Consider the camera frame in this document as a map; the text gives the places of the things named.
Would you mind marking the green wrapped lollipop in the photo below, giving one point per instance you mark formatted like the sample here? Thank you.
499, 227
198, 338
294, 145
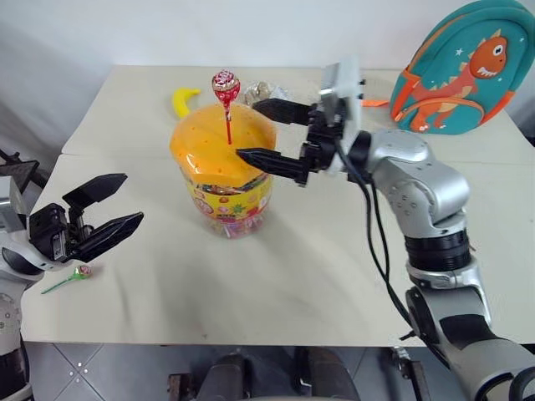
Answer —
83, 271

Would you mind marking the orange-lidded lollipop jar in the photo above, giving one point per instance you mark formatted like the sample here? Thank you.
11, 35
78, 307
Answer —
217, 167

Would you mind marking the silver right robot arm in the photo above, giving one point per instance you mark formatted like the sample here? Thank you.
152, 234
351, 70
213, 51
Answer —
418, 167

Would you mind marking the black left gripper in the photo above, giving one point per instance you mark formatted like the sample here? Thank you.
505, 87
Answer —
50, 234

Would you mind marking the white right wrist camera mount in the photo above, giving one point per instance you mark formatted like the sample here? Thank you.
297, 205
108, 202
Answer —
349, 96

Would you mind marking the yellow banana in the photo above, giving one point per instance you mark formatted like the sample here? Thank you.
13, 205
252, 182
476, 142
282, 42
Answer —
181, 102

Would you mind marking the teal dinosaur backpack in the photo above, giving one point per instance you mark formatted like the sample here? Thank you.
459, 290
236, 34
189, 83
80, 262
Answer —
460, 62

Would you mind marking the red wrapped lollipop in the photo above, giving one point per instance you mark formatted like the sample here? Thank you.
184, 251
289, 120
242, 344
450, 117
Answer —
225, 85

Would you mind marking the dark rounded shape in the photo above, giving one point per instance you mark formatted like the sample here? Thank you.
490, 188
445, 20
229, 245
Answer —
227, 376

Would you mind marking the black angular bracket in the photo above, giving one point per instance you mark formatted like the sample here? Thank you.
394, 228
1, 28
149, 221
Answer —
18, 169

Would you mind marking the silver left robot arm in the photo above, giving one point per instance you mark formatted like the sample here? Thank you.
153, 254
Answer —
8, 309

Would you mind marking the metal table leg bracket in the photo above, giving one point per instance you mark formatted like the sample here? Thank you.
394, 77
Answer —
411, 374

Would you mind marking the crinkled clear plastic wrapper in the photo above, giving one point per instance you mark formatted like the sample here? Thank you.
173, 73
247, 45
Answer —
261, 92

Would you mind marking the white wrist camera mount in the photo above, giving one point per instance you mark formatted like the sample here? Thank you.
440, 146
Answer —
10, 209
349, 96

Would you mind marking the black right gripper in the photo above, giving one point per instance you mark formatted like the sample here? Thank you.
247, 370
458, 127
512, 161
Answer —
319, 142

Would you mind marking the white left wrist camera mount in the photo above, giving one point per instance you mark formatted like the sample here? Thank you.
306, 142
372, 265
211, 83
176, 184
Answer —
10, 209

